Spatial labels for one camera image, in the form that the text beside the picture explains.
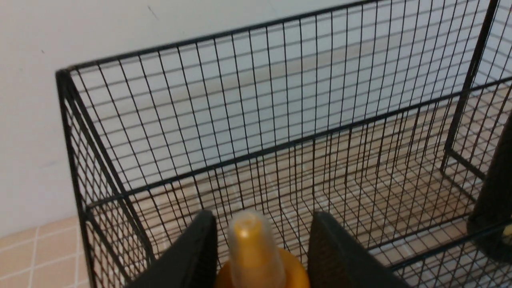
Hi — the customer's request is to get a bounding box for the beige checkered tablecloth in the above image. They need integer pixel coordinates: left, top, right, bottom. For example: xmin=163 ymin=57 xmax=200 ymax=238
xmin=0 ymin=86 xmax=512 ymax=288

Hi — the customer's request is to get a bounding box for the black wire mesh shelf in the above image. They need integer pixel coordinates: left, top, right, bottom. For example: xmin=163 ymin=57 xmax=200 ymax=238
xmin=56 ymin=0 xmax=511 ymax=288

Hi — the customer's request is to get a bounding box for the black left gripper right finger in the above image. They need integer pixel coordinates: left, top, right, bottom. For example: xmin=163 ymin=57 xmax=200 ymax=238
xmin=307 ymin=212 xmax=409 ymax=288

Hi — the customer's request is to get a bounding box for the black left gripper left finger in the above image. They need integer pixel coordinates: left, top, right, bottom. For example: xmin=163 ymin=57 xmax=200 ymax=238
xmin=127 ymin=211 xmax=218 ymax=288

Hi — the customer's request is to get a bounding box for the dark vinegar bottle gold cap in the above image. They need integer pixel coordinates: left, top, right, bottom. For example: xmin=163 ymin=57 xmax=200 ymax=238
xmin=467 ymin=116 xmax=512 ymax=264

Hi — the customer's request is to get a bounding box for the red ketchup bottle yellow cap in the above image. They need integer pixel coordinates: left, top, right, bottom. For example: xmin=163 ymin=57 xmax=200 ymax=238
xmin=214 ymin=210 xmax=311 ymax=288

